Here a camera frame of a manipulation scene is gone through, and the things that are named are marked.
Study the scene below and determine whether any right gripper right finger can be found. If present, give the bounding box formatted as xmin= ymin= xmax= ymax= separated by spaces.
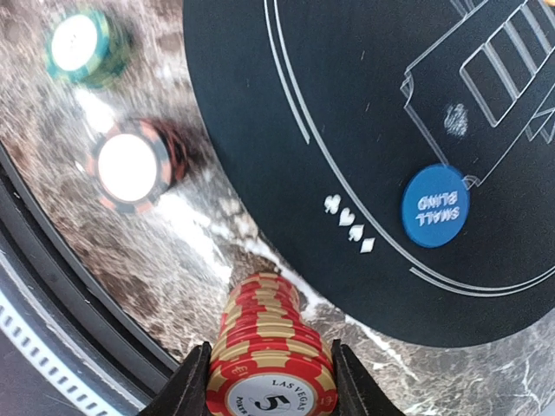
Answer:
xmin=331 ymin=340 xmax=404 ymax=416

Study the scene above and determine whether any orange black poker chip stack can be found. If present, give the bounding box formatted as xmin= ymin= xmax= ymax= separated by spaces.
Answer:
xmin=86 ymin=118 xmax=188 ymax=214

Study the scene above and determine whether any round black poker mat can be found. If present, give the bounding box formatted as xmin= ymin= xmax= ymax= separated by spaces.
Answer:
xmin=183 ymin=1 xmax=554 ymax=348

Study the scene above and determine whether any white slotted cable duct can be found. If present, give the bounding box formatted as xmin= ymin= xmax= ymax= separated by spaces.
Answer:
xmin=1 ymin=294 xmax=121 ymax=416

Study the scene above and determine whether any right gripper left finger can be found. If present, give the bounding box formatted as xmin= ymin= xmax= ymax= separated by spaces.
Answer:
xmin=142 ymin=341 xmax=212 ymax=416

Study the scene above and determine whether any green poker chip stack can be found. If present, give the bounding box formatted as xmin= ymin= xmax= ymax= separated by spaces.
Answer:
xmin=45 ymin=10 xmax=133 ymax=89

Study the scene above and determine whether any red poker chip stack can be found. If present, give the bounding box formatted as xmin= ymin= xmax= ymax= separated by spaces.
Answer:
xmin=206 ymin=272 xmax=338 ymax=416

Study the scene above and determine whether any blue small blind button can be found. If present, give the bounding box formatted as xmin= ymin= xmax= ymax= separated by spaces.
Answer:
xmin=401 ymin=164 xmax=470 ymax=249

